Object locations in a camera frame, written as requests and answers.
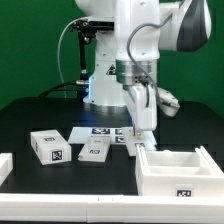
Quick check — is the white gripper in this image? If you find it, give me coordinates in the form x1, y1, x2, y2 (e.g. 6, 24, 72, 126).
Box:
125, 84, 157, 136

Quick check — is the white door panel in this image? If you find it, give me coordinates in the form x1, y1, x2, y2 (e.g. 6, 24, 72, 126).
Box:
78, 136, 110, 162
122, 127, 157, 156

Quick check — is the white cabinet body box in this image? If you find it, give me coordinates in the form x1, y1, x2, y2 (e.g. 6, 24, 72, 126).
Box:
135, 146, 224, 197

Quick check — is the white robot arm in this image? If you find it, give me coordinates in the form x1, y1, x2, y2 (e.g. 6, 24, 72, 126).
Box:
75, 0, 211, 134

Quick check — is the white base tag sheet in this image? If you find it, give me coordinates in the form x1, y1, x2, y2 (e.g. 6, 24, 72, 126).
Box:
68, 127, 125, 145

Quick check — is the small white tagged box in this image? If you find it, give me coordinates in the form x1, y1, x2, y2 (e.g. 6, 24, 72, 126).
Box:
30, 130, 71, 165

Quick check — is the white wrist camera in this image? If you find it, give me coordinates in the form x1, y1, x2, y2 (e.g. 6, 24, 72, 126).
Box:
158, 88, 180, 117

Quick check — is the black camera on stand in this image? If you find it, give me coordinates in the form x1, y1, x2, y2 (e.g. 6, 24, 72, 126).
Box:
69, 18, 114, 87

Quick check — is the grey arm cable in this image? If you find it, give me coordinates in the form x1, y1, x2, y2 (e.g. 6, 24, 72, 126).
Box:
127, 9, 181, 108

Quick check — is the white camera cable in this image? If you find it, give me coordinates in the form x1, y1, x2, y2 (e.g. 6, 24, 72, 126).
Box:
56, 16, 90, 84

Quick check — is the white left fence rail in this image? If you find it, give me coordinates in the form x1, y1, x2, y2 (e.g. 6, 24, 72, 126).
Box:
0, 153, 13, 186

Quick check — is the white fence rail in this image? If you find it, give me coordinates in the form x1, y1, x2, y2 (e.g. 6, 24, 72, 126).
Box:
0, 153, 13, 186
0, 194, 224, 224

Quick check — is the white front fence rail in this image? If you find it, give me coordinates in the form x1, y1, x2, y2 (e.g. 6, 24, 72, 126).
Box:
0, 194, 224, 224

